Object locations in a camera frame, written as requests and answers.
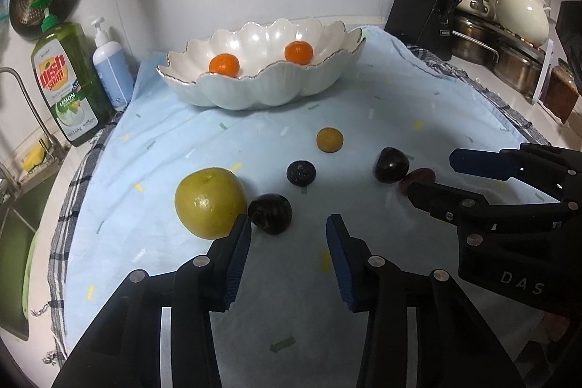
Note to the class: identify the orange mandarin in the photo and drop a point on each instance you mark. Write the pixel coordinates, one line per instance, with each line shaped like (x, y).
(299, 52)
(225, 64)

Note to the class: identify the white ceramic pot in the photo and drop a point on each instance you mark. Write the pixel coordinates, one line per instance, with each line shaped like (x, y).
(525, 18)

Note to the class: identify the small yellow kumquat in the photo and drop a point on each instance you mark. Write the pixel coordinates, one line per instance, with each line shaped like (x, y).
(329, 140)

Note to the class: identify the stainless steel pot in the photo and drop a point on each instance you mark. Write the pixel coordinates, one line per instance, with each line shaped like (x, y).
(512, 60)

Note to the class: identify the light blue cloth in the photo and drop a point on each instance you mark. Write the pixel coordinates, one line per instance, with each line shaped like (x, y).
(288, 326)

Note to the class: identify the right orange mandarin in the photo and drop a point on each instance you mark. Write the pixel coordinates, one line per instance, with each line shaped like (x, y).
(299, 52)

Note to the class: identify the dark plum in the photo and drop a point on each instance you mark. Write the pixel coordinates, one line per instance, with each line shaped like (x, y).
(391, 166)
(271, 212)

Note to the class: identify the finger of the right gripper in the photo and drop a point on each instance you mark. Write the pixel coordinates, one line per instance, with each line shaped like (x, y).
(540, 167)
(463, 209)

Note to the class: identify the blue pump soap bottle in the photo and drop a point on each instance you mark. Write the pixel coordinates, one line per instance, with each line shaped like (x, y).
(112, 68)

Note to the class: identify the small dark blueberry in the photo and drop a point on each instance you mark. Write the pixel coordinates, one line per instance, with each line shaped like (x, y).
(301, 173)

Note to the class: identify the white scalloped ceramic bowl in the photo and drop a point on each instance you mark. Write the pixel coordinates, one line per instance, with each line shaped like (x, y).
(266, 79)

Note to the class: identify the yellow sponge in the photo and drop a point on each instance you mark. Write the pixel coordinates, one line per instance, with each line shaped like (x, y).
(34, 157)

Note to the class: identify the green cutting board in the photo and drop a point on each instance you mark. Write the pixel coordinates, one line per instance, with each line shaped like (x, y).
(15, 244)

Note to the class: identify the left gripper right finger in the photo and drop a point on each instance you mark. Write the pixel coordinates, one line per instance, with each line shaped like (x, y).
(367, 282)

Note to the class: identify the glass jar brown contents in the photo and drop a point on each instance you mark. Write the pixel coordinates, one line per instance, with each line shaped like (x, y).
(560, 94)

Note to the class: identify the left orange mandarin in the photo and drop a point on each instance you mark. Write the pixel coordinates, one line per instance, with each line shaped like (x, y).
(225, 64)

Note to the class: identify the large yellow-green fruit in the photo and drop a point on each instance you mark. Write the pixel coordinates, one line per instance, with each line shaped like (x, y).
(209, 201)

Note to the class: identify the green dish soap bottle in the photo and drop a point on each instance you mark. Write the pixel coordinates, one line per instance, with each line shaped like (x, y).
(68, 81)

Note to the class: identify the red oblong date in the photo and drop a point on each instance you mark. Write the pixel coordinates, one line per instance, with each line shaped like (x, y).
(422, 174)

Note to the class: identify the black knife block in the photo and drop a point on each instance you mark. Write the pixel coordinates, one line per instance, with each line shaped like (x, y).
(425, 23)

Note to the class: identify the steel kitchen sink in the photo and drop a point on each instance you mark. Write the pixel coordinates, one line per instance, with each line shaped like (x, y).
(21, 213)

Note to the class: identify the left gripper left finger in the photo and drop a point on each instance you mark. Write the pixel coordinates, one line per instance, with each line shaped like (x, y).
(211, 281)

